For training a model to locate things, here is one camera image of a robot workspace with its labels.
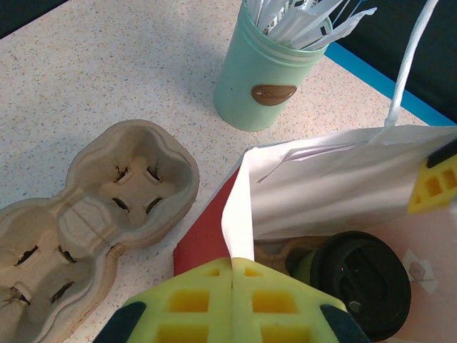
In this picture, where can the mint green tin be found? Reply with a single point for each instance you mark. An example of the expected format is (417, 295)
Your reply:
(242, 96)

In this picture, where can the green paper cup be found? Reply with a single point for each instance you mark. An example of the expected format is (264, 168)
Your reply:
(303, 266)

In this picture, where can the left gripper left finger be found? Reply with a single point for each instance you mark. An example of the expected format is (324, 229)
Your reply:
(189, 303)

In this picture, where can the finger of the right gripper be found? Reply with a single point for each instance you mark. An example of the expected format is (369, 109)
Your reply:
(435, 182)

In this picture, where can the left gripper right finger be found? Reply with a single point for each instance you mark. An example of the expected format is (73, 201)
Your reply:
(278, 307)

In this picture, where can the stacked brown pulp cup carriers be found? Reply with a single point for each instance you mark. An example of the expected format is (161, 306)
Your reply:
(89, 214)

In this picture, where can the white red printed paper bag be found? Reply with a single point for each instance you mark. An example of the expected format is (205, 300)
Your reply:
(321, 178)

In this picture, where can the black plastic cup lid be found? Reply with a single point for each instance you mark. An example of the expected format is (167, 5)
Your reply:
(357, 271)

